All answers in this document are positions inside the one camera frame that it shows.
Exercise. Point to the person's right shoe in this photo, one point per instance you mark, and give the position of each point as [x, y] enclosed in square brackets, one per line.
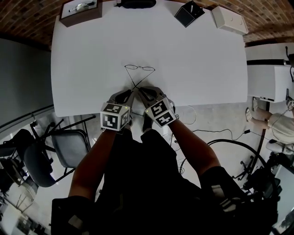
[147, 124]

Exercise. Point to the person's left forearm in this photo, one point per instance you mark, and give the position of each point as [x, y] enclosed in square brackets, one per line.
[92, 165]

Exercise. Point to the black coat rack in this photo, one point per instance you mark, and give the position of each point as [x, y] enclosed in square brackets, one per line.
[264, 62]

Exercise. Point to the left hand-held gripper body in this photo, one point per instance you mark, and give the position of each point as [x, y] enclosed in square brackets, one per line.
[112, 119]

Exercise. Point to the person's right forearm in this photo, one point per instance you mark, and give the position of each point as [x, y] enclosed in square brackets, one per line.
[195, 147]

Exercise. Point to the person's black clothing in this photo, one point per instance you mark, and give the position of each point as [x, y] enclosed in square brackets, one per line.
[147, 183]

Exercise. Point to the silver wristwatch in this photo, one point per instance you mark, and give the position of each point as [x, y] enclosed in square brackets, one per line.
[80, 6]

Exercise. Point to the black square pen holder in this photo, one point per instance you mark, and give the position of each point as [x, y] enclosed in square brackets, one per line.
[184, 17]

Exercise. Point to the white rectangular box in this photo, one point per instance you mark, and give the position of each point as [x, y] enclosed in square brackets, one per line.
[229, 20]

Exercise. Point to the black office chair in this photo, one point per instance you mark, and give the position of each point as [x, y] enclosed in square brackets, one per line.
[18, 142]

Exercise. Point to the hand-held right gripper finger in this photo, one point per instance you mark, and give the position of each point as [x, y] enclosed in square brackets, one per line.
[158, 93]
[144, 99]

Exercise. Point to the black equipment pack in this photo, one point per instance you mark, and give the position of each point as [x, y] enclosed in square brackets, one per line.
[264, 190]

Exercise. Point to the grey metal cabinet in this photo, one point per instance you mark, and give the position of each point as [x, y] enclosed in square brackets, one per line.
[23, 80]

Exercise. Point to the white shelf unit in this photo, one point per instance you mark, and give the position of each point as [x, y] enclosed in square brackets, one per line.
[259, 78]

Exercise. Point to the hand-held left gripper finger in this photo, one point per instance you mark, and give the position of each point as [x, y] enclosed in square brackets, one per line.
[117, 96]
[129, 99]

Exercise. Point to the brown open box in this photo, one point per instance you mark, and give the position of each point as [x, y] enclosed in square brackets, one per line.
[82, 19]

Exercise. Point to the black folding chair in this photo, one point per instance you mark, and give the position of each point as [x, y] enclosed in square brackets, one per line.
[69, 147]

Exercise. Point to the black glasses case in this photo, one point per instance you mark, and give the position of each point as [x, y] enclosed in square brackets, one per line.
[137, 3]

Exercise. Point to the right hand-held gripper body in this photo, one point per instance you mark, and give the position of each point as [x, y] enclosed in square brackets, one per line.
[160, 112]

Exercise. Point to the thin-framed eyeglasses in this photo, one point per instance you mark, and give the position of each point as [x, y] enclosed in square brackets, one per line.
[131, 66]

